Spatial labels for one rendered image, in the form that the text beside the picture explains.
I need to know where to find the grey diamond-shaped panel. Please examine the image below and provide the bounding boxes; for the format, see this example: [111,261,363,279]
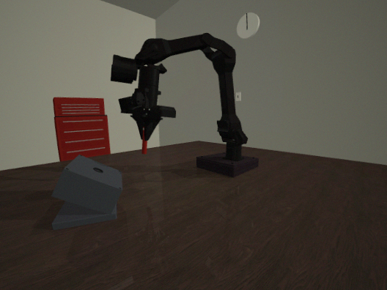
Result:
[51,155,122,230]

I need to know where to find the red peg with white band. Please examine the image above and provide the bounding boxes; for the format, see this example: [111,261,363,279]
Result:
[142,127,147,154]

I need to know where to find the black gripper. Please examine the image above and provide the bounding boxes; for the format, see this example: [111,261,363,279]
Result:
[121,84,176,141]

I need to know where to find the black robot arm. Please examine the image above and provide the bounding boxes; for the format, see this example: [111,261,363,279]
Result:
[111,33,248,161]

